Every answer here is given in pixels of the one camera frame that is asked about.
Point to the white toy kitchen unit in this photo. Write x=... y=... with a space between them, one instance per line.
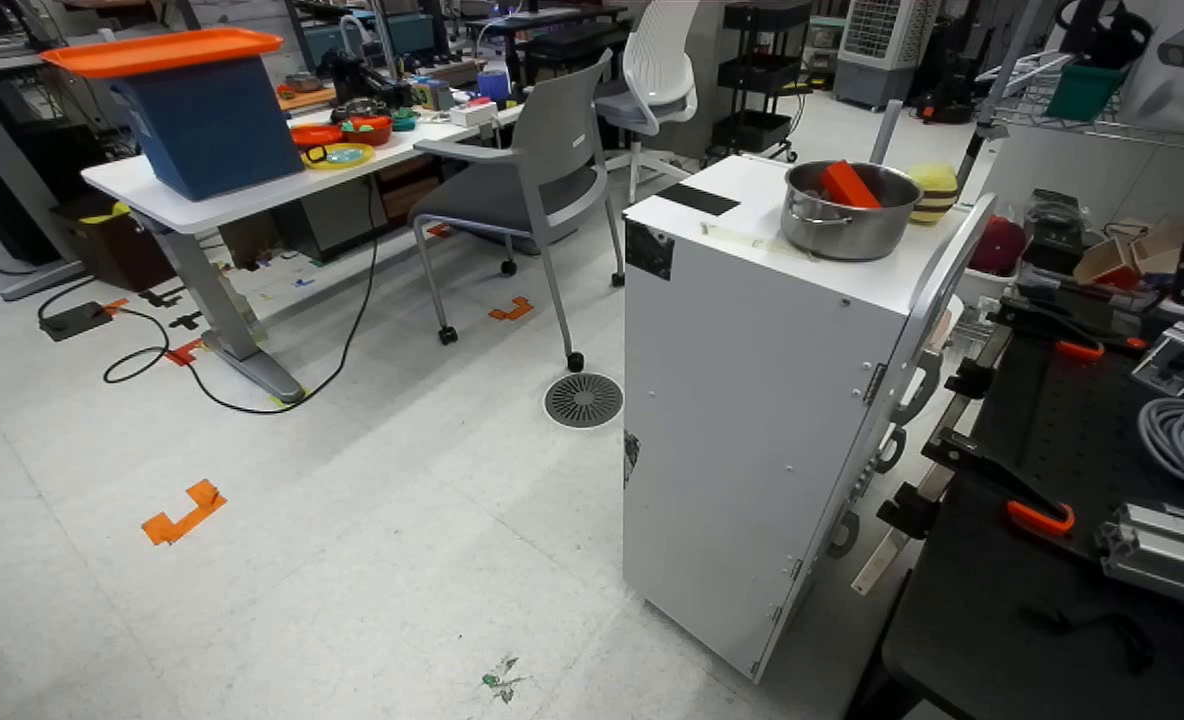
x=738 y=425

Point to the silver metal pot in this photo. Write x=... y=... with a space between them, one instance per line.
x=838 y=228

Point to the round grey floor cover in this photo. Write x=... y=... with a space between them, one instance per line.
x=582 y=403

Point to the grey office chair with casters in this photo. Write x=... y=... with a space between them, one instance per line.
x=536 y=174

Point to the black shelf cart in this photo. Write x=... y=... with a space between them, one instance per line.
x=758 y=135

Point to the white office chair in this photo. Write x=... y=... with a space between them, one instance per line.
x=659 y=67

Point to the orange block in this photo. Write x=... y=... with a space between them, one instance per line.
x=850 y=185

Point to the orange tray with items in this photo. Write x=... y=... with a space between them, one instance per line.
x=346 y=130

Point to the white desk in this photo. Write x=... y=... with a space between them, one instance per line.
x=197 y=209

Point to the white air cooler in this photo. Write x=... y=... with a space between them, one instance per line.
x=887 y=41

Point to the blue storage bin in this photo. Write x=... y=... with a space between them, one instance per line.
x=212 y=135

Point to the large orange floor marker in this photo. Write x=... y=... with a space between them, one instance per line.
x=173 y=524

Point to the black power brick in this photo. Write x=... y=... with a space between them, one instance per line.
x=72 y=322

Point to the orange bin lid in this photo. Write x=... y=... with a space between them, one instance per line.
x=165 y=51

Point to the green box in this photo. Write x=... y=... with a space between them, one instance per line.
x=1091 y=89

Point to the black bag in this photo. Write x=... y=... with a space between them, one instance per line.
x=1106 y=35

